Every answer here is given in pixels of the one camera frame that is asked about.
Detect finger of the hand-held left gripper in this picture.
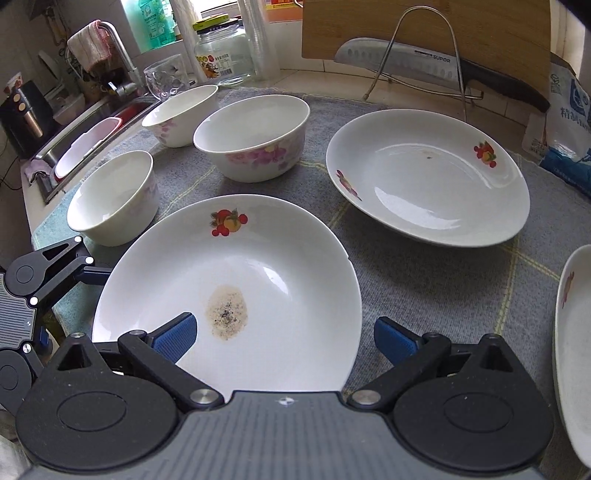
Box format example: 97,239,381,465
22,324,59,368
28,235,114,313

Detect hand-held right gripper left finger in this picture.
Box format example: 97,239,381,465
44,311,227,413

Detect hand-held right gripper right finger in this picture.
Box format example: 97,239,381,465
346,316,528,412

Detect small white bowl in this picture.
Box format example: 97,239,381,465
66,150,160,247

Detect white plate with brown stain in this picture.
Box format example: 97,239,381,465
91,194,363,401

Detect white plate with fruit print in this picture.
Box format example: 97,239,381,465
325,109,531,247
553,244,591,467

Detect white bowl with pink flowers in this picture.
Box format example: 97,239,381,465
141,84,220,148

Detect large white bowl purple flowers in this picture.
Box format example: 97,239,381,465
192,95,311,182

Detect grey checked mat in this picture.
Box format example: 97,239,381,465
55,85,591,480

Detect pink rag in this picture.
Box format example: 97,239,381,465
25,159,58,185

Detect white cloth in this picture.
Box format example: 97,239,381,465
0,434,28,480

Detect white basin with red rim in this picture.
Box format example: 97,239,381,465
53,117,123,181

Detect red plastic basin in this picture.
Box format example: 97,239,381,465
117,99,155,127

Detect clear plastic container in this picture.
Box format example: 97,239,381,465
51,92,88,125

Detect black air fryer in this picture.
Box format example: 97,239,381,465
0,79,56,158

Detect clear glass cup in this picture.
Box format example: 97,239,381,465
143,54,197,103

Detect steel faucet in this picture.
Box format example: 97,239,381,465
67,21,144,97

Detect pink and white dishcloth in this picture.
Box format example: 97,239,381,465
67,23,114,72

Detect glass jar with yellow lid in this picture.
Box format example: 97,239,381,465
192,18,257,87

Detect green detergent bottle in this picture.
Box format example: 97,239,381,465
139,0,174,51

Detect roll of plastic bags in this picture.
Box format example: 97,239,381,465
175,0,200,86

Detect white and blue salt bag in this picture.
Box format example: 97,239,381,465
522,51,591,199

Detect roll of plastic wrap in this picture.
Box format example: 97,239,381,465
235,0,282,79

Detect bamboo cutting board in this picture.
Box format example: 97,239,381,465
301,0,552,112

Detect metal wire rack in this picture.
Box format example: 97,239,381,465
362,6,483,123

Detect steel kitchen knife black handle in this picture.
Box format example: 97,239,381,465
333,38,551,114

